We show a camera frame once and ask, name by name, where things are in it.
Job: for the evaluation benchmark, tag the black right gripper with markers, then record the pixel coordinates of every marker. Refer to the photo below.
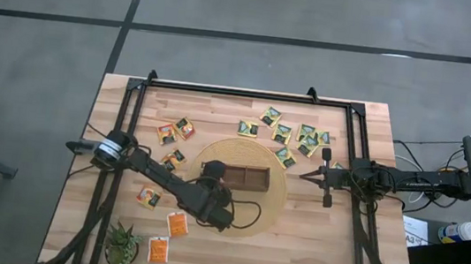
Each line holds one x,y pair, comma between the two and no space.
337,179

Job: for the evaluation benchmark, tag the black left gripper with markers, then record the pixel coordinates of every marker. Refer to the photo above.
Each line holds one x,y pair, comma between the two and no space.
214,200

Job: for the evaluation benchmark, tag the black shelf board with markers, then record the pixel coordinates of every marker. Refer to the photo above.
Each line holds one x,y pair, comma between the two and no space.
443,255

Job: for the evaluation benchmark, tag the wooden three-compartment tea box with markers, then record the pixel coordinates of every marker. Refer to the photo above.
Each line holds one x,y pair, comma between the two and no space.
251,187

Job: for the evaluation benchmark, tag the round woven straw placemat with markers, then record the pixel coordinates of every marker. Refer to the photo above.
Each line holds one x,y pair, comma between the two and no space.
271,207

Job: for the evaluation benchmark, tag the white bottle blue label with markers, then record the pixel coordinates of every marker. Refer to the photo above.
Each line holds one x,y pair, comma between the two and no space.
462,232

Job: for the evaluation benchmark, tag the white paper sheet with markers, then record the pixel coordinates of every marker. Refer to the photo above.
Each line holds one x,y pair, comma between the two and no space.
416,226

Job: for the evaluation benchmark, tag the small potted succulent plant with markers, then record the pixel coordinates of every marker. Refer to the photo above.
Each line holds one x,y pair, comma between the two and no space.
120,248

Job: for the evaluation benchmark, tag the orange white tea bag packet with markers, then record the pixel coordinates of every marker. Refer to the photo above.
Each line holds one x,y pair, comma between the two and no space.
158,250
177,224

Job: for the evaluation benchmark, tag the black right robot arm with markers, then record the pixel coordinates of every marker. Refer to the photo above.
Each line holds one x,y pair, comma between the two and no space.
425,182

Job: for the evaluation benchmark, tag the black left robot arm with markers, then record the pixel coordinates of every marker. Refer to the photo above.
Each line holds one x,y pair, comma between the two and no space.
159,174

